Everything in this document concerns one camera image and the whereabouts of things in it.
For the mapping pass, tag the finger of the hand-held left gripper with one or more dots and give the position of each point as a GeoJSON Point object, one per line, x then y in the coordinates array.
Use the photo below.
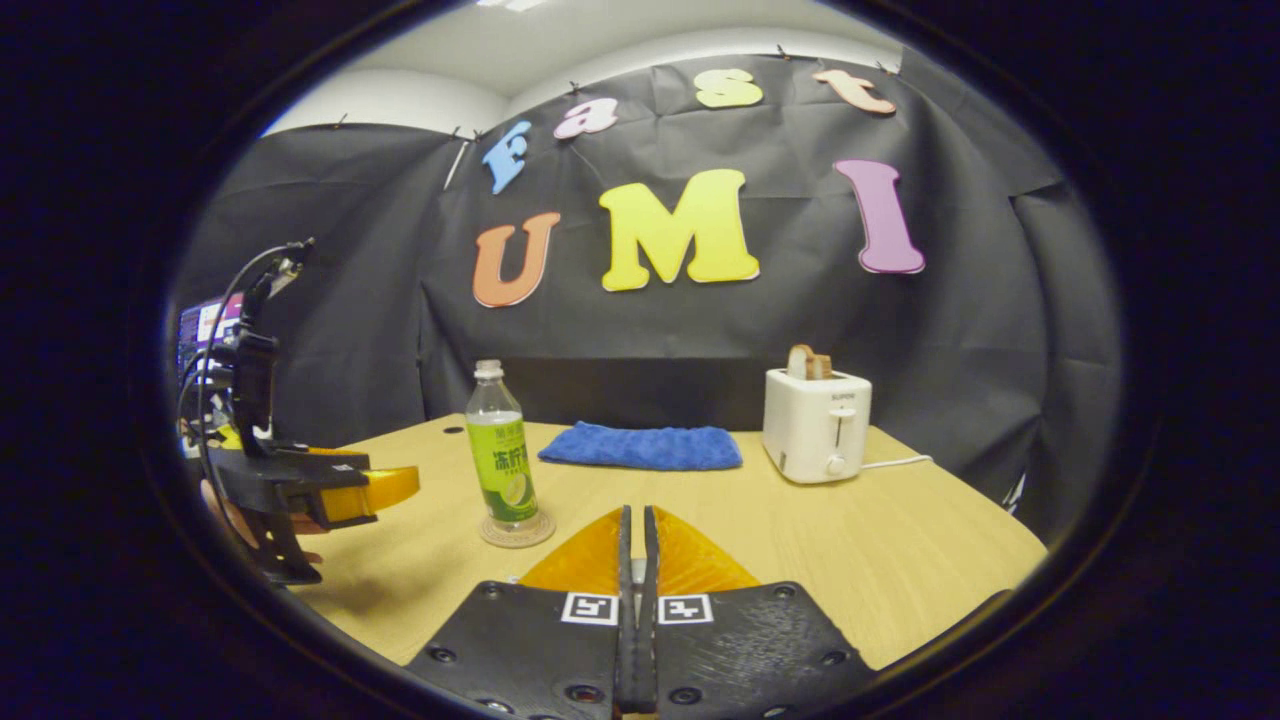
{"type": "Point", "coordinates": [300, 495]}
{"type": "Point", "coordinates": [280, 458]}

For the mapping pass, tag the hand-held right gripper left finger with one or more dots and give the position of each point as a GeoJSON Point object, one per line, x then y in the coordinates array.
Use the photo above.
{"type": "Point", "coordinates": [540, 650]}

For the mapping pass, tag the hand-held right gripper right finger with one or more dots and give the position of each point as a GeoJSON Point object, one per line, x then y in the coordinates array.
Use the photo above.
{"type": "Point", "coordinates": [740, 650]}

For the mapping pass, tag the round woven coaster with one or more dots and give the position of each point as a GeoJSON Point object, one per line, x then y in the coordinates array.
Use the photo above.
{"type": "Point", "coordinates": [520, 538]}

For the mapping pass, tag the white teacup lid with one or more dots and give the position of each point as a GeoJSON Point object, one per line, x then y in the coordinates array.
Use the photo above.
{"type": "Point", "coordinates": [638, 572]}

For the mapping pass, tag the green label water bottle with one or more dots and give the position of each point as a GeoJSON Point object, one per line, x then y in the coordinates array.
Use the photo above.
{"type": "Point", "coordinates": [505, 470]}

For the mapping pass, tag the computer monitor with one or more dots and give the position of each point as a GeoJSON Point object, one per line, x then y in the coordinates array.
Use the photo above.
{"type": "Point", "coordinates": [205, 325]}

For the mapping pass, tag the blue towel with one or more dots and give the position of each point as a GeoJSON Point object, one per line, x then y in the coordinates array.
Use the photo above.
{"type": "Point", "coordinates": [640, 447]}

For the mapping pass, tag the white toaster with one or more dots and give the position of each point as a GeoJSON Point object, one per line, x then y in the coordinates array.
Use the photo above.
{"type": "Point", "coordinates": [815, 425]}

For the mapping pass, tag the toast slice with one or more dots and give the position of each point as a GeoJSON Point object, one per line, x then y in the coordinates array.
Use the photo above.
{"type": "Point", "coordinates": [808, 362]}

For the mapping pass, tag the white rod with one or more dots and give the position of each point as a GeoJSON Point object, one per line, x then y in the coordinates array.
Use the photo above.
{"type": "Point", "coordinates": [456, 165]}

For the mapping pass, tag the ceiling light panel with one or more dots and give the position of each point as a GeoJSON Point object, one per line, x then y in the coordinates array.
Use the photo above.
{"type": "Point", "coordinates": [510, 4]}

